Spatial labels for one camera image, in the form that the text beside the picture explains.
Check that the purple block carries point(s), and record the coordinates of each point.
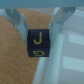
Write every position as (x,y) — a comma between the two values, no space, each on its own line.
(38,43)

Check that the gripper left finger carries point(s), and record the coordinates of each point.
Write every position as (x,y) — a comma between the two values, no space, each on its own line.
(17,20)

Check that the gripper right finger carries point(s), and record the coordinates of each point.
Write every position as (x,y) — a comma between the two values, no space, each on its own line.
(58,20)

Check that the white plastic box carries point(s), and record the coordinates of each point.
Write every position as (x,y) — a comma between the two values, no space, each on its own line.
(61,55)

